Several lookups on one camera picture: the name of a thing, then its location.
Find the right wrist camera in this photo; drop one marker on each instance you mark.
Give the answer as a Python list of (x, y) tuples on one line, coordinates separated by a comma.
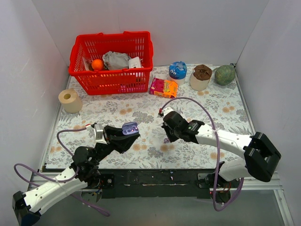
[(164, 111)]

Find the green melon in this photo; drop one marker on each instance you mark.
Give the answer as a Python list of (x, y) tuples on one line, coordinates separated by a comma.
[(224, 75)]

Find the purple earbud case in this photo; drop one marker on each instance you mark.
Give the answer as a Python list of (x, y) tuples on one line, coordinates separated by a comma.
[(127, 128)]

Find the orange fruit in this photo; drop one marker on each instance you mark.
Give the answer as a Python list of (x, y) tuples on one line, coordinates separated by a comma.
[(97, 64)]

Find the blue wrapped paper roll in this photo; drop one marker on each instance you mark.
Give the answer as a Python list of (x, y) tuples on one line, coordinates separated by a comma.
[(177, 72)]

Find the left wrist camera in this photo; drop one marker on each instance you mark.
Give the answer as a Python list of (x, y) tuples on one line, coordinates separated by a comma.
[(97, 131)]

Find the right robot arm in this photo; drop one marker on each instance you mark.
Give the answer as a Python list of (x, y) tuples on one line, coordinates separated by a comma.
[(258, 156)]

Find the red plastic shopping basket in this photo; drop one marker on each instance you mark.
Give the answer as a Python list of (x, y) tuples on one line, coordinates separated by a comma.
[(94, 46)]

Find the crumpled grey cloth bag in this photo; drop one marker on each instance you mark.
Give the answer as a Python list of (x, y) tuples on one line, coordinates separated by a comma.
[(115, 60)]

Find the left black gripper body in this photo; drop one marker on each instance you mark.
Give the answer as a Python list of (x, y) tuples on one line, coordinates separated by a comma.
[(112, 139)]

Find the white box in basket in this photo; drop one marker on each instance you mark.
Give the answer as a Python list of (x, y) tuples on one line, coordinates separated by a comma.
[(134, 63)]

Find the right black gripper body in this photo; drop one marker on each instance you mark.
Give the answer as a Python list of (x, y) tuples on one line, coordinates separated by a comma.
[(168, 131)]

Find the pink orange candy box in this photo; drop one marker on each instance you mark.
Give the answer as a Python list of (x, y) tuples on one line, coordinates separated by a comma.
[(163, 88)]

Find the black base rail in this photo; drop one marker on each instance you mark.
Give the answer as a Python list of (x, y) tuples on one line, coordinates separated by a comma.
[(128, 183)]

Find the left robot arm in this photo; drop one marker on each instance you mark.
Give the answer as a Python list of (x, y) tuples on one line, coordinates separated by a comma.
[(29, 206)]

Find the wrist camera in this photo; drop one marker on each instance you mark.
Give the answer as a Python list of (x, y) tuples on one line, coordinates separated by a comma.
[(97, 131), (164, 111)]

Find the beige paper roll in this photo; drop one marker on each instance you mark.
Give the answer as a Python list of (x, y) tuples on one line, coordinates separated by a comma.
[(70, 100)]

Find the brown topped paper roll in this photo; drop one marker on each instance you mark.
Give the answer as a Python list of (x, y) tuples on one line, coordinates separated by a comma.
[(200, 77)]

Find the clear snack bag in basket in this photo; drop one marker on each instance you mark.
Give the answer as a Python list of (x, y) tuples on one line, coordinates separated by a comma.
[(87, 64)]

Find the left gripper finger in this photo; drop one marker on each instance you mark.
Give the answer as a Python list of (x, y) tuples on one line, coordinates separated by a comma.
[(121, 148), (114, 135)]

